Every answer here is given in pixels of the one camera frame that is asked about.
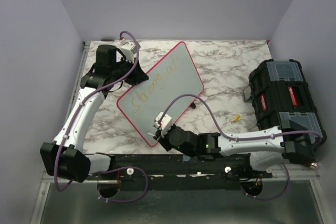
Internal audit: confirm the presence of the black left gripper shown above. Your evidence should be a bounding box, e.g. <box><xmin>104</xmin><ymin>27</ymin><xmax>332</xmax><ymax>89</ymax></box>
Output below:
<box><xmin>111</xmin><ymin>56</ymin><xmax>149</xmax><ymax>86</ymax></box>

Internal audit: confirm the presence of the pink framed whiteboard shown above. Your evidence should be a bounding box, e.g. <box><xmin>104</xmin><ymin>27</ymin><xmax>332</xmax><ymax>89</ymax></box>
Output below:
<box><xmin>117</xmin><ymin>41</ymin><xmax>204</xmax><ymax>147</ymax></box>

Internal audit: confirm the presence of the yellow marker cap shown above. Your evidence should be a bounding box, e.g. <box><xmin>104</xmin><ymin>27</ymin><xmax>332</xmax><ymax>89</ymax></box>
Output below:
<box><xmin>234</xmin><ymin>115</ymin><xmax>240</xmax><ymax>122</ymax></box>

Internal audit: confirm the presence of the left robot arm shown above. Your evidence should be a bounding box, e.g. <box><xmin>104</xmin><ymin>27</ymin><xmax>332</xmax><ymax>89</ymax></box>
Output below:
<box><xmin>40</xmin><ymin>41</ymin><xmax>149</xmax><ymax>183</ymax></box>

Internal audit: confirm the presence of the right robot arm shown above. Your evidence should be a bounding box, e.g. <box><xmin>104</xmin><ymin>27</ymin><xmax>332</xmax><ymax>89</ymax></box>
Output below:
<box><xmin>154</xmin><ymin>112</ymin><xmax>316</xmax><ymax>178</ymax></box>

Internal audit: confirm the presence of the black toolbox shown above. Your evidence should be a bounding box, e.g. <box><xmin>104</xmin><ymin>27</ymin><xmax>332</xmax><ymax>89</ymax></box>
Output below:
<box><xmin>244</xmin><ymin>59</ymin><xmax>327</xmax><ymax>146</ymax></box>

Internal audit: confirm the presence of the copper connector plug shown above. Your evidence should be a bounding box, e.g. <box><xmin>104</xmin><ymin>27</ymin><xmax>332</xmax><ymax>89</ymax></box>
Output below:
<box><xmin>306</xmin><ymin>162</ymin><xmax>318</xmax><ymax>170</ymax></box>

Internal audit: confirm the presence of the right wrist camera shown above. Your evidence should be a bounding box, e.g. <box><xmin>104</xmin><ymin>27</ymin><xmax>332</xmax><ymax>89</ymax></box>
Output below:
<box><xmin>154</xmin><ymin>111</ymin><xmax>173</xmax><ymax>137</ymax></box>

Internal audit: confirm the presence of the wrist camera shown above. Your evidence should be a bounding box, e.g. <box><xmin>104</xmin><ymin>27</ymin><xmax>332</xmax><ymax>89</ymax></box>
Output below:
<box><xmin>119</xmin><ymin>37</ymin><xmax>136</xmax><ymax>63</ymax></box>
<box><xmin>154</xmin><ymin>111</ymin><xmax>173</xmax><ymax>137</ymax></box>

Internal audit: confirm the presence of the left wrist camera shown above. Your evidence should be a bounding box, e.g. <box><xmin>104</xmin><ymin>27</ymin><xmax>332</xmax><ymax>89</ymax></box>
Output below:
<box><xmin>119</xmin><ymin>37</ymin><xmax>136</xmax><ymax>63</ymax></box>

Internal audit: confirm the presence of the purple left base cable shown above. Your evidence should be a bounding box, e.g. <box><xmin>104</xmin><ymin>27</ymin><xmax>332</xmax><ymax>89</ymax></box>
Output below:
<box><xmin>98</xmin><ymin>166</ymin><xmax>150</xmax><ymax>204</ymax></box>

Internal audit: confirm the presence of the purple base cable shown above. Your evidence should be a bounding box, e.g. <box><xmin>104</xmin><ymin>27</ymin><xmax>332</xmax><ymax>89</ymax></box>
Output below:
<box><xmin>244</xmin><ymin>162</ymin><xmax>291</xmax><ymax>200</ymax></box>
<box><xmin>98</xmin><ymin>166</ymin><xmax>150</xmax><ymax>204</ymax></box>

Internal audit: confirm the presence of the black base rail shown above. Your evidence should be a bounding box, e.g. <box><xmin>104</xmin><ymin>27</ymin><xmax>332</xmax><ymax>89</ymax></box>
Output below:
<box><xmin>87</xmin><ymin>154</ymin><xmax>272</xmax><ymax>191</ymax></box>

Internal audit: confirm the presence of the aluminium frame rail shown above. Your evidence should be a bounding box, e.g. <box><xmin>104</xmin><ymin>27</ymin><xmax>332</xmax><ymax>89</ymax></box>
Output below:
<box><xmin>43</xmin><ymin>41</ymin><xmax>91</xmax><ymax>183</ymax></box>

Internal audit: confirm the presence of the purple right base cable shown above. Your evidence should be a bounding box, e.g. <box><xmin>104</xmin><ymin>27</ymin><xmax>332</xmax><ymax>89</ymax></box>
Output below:
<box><xmin>244</xmin><ymin>162</ymin><xmax>291</xmax><ymax>200</ymax></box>

